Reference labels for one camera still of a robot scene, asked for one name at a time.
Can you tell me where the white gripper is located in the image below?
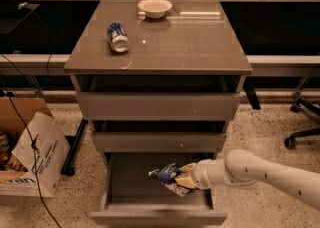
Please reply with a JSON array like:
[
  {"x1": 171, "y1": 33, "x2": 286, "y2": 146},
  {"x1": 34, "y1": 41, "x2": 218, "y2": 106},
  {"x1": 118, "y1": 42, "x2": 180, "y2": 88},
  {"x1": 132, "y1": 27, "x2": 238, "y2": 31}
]
[{"x1": 175, "y1": 159, "x2": 230, "y2": 190}]

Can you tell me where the blue chip bag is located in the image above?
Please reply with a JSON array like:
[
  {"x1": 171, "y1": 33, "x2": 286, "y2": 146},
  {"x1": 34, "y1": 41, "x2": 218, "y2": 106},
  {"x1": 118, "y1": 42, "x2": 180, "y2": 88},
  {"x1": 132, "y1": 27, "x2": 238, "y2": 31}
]
[{"x1": 148, "y1": 163, "x2": 197, "y2": 197}]

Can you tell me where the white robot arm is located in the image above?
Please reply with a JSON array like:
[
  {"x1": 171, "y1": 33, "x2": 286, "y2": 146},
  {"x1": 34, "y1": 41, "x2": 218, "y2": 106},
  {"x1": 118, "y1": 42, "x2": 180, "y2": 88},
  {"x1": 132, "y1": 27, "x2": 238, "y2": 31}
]
[{"x1": 175, "y1": 149, "x2": 320, "y2": 210}]

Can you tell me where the grey bottom drawer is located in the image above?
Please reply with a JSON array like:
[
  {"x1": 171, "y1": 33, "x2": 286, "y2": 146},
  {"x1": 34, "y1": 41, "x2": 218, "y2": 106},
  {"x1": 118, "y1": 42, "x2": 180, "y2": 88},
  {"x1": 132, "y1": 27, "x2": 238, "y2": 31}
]
[{"x1": 91, "y1": 153, "x2": 227, "y2": 226}]

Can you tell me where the grey drawer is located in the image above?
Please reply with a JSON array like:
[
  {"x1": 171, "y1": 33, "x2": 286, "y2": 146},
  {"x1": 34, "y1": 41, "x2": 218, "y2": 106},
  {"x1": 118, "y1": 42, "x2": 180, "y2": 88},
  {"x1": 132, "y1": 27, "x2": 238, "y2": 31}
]
[
  {"x1": 76, "y1": 92, "x2": 240, "y2": 121},
  {"x1": 91, "y1": 153, "x2": 227, "y2": 226},
  {"x1": 92, "y1": 121, "x2": 226, "y2": 153}
]

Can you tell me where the grey middle drawer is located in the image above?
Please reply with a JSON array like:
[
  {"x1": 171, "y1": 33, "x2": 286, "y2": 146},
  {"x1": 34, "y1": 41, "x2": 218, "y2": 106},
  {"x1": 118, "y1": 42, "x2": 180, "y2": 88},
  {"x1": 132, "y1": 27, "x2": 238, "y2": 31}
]
[{"x1": 92, "y1": 121, "x2": 226, "y2": 153}]

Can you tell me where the grey drawer cabinet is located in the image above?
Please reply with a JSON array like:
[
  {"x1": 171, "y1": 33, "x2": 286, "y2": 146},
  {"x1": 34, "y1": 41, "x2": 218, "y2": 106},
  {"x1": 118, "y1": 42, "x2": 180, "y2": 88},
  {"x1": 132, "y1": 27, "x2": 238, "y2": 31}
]
[{"x1": 63, "y1": 0, "x2": 254, "y2": 155}]

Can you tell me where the grey top drawer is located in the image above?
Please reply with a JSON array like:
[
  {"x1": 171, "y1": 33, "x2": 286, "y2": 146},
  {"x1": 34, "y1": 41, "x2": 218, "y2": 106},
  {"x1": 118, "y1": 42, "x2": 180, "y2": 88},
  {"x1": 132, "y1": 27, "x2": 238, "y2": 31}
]
[{"x1": 76, "y1": 92, "x2": 240, "y2": 121}]

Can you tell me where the black office chair base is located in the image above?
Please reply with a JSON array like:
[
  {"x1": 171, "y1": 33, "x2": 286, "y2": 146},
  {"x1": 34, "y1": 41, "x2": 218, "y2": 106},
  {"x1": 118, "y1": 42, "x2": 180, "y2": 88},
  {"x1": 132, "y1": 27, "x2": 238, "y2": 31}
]
[{"x1": 283, "y1": 98, "x2": 320, "y2": 150}]

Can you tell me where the black table leg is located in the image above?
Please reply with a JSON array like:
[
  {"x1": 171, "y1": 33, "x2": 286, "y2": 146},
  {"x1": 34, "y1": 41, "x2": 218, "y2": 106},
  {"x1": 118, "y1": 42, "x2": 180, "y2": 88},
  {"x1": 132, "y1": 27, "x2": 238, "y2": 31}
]
[{"x1": 61, "y1": 119, "x2": 87, "y2": 176}]

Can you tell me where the blue white soda can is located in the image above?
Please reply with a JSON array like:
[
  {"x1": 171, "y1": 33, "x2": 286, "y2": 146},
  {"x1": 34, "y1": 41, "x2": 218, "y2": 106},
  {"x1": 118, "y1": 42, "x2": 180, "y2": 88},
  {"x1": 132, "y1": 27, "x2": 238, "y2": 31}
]
[{"x1": 107, "y1": 22, "x2": 129, "y2": 53}]

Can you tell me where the cardboard box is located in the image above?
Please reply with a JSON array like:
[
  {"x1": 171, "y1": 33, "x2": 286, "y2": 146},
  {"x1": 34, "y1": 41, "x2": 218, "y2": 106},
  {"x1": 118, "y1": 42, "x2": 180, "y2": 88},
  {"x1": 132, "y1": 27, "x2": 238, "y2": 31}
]
[{"x1": 0, "y1": 97, "x2": 70, "y2": 197}]

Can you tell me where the white ceramic bowl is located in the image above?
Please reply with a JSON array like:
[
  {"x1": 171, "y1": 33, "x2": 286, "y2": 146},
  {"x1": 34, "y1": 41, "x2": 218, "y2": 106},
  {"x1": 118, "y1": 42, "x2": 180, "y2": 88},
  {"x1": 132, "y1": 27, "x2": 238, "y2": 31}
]
[{"x1": 138, "y1": 0, "x2": 172, "y2": 19}]

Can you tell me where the black cable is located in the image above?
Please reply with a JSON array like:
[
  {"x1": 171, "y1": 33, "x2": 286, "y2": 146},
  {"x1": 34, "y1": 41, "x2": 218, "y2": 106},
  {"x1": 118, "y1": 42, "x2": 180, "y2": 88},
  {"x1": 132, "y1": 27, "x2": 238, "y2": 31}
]
[{"x1": 0, "y1": 53, "x2": 63, "y2": 228}]

